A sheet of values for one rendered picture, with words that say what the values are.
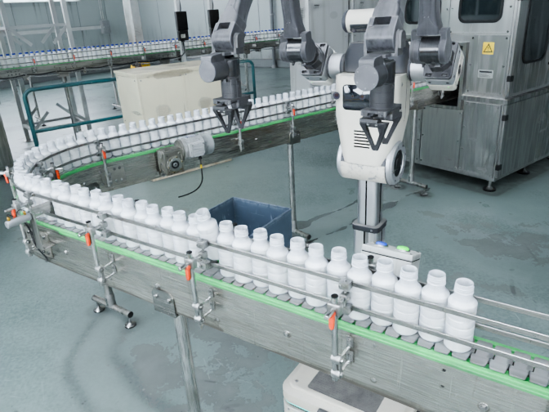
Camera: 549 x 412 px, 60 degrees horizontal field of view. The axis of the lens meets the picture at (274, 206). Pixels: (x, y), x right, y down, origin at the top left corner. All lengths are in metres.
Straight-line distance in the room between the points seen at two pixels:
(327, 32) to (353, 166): 5.77
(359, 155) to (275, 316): 0.68
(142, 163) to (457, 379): 2.17
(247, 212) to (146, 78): 3.38
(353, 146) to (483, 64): 3.11
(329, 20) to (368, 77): 6.38
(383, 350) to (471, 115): 3.80
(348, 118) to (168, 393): 1.61
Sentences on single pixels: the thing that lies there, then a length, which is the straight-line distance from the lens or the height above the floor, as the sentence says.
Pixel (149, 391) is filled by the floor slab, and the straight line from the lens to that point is 2.59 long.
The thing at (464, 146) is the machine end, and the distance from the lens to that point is 4.90.
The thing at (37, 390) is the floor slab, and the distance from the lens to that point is 2.84.
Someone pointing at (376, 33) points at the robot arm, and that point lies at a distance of 1.13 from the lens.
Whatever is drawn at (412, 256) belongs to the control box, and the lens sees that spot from 1.25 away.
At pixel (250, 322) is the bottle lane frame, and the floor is 0.90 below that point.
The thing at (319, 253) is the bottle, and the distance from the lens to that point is 1.18.
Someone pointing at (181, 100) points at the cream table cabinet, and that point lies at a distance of 5.49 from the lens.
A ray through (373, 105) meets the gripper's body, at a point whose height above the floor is 1.50.
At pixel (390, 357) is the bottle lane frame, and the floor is 0.95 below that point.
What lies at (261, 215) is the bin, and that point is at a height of 0.89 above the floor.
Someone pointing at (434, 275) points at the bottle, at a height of 1.15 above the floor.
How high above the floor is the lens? 1.72
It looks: 23 degrees down
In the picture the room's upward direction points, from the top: 3 degrees counter-clockwise
